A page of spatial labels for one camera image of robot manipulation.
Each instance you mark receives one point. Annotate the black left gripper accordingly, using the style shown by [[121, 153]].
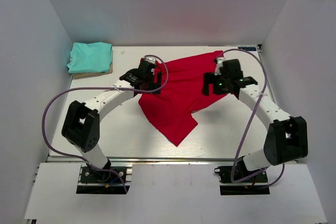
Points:
[[155, 86]]

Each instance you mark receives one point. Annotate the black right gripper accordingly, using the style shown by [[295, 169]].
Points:
[[210, 78]]

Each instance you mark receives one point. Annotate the red t shirt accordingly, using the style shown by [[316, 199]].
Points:
[[170, 112]]

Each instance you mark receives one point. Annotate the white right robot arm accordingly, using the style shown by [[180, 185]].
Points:
[[286, 138]]

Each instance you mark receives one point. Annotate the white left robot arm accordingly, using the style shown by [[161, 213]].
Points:
[[82, 124]]

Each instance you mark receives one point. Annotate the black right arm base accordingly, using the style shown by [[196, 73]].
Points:
[[241, 182]]

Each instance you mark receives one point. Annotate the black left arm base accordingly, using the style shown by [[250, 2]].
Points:
[[91, 182]]

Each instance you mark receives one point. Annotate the blue table label sticker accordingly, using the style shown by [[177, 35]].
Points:
[[248, 48]]

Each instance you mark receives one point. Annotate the folded teal t shirt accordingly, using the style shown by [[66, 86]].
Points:
[[90, 58]]

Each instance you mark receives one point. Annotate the folded beige t shirt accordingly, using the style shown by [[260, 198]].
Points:
[[91, 74]]

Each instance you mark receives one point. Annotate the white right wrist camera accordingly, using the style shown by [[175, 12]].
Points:
[[219, 63]]

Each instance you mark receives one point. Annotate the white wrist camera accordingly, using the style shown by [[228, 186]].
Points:
[[151, 59], [219, 63]]

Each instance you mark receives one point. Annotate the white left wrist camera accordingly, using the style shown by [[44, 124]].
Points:
[[151, 59]]

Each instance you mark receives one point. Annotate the aluminium front table rail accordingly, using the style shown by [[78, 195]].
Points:
[[130, 159]]

